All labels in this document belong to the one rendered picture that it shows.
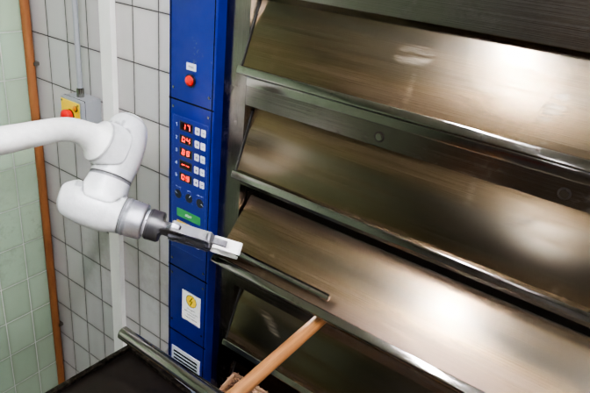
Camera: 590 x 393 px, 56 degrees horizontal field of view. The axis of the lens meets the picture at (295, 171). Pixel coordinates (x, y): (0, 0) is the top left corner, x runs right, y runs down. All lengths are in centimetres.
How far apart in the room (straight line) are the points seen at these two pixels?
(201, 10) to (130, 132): 33
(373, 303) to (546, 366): 36
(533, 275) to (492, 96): 34
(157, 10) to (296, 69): 46
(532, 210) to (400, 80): 34
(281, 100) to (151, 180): 56
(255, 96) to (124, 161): 35
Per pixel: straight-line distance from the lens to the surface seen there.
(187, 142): 146
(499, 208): 112
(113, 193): 136
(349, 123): 118
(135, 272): 190
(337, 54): 117
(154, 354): 127
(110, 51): 165
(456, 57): 107
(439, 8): 106
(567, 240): 110
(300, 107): 124
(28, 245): 224
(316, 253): 133
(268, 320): 156
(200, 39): 136
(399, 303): 125
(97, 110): 176
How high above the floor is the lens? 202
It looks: 24 degrees down
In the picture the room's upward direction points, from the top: 6 degrees clockwise
